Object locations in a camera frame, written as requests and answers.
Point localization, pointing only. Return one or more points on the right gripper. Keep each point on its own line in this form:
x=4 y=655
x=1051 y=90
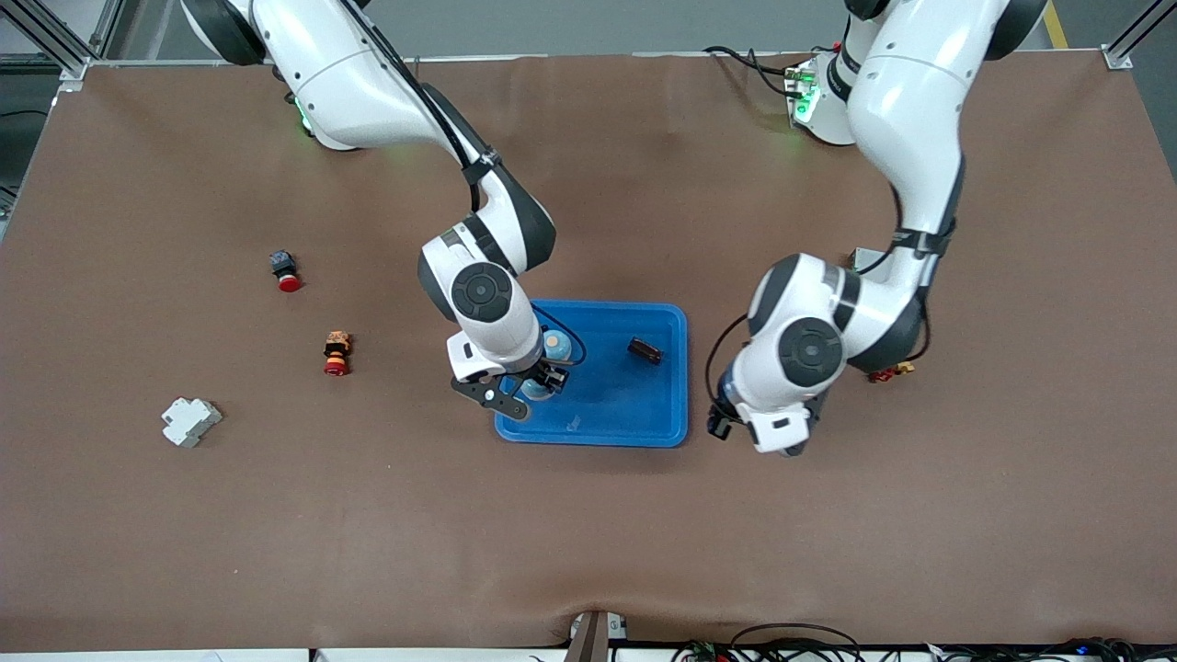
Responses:
x=543 y=374

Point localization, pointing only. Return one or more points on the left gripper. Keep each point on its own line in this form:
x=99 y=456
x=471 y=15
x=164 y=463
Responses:
x=715 y=425

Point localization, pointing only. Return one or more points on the blue desk bell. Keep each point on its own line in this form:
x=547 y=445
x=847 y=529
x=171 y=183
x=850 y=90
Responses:
x=557 y=347
x=536 y=392

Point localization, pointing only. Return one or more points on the dark electrolytic capacitor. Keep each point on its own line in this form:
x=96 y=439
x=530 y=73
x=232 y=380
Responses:
x=645 y=350

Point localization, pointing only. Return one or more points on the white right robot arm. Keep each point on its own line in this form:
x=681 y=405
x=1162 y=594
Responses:
x=349 y=83

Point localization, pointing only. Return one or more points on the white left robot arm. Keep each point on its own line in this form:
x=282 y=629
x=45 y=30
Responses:
x=906 y=101

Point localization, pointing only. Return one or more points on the blue plastic tray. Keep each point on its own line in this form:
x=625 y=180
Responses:
x=625 y=405

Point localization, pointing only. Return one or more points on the red valve brass fitting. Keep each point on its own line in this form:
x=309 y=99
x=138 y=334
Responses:
x=890 y=373

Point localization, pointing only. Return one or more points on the brown table cover mat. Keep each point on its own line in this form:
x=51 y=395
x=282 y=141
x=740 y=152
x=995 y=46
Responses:
x=588 y=533

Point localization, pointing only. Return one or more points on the red emergency stop orange base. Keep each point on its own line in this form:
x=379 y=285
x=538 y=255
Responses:
x=337 y=354

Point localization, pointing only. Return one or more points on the grey metal power supply box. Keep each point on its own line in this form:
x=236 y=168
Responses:
x=864 y=257

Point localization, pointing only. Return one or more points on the red pushbutton black base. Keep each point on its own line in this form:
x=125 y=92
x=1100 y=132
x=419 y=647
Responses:
x=287 y=274

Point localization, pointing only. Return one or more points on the white circuit breaker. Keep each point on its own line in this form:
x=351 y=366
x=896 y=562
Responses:
x=191 y=421

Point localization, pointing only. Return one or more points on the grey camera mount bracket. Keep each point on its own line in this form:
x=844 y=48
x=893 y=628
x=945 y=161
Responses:
x=593 y=639

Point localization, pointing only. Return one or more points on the aluminium frame post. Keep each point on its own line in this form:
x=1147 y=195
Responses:
x=1136 y=32
x=69 y=51

